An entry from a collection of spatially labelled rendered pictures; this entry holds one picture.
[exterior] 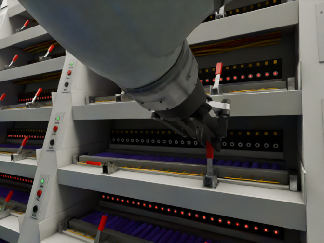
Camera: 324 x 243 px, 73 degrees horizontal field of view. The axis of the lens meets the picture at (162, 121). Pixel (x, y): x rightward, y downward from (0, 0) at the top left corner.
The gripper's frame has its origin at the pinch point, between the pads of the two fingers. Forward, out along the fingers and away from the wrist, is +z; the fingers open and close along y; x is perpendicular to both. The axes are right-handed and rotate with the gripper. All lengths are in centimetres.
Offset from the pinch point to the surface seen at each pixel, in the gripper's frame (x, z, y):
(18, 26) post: 63, -2, -115
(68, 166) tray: -8.2, 4.2, -43.7
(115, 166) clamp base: -6.6, 4.2, -25.8
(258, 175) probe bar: -4.8, 7.6, 8.3
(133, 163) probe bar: -5.0, 6.5, -22.1
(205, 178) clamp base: -7.4, 2.4, -0.8
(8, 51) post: 47, -1, -115
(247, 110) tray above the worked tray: 6.4, 0.2, 6.7
